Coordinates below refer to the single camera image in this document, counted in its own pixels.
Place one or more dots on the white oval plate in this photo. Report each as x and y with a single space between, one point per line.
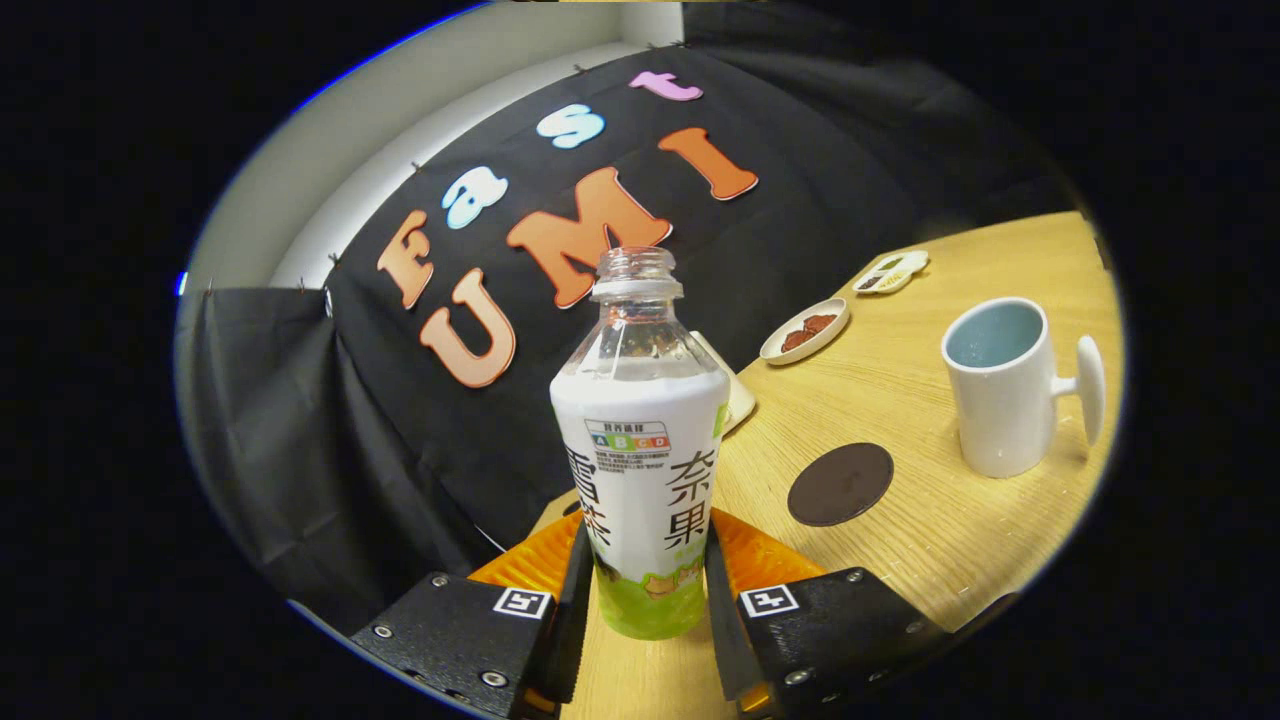
835 338

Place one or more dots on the cream toaster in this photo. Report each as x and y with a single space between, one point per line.
738 400

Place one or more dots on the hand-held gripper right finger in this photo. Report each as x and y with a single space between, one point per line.
850 630

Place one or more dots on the white cup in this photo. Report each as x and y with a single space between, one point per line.
1005 420

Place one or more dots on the red meat piece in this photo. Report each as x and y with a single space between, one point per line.
797 340
822 322

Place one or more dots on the dark brown round coaster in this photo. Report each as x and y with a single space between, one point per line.
840 485

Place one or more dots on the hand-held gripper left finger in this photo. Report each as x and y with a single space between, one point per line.
450 630

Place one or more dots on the wooden table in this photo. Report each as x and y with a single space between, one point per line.
950 540

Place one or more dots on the white green juice bottle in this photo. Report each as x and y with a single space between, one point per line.
640 440

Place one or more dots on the white divided condiment dish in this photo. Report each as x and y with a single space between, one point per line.
895 270

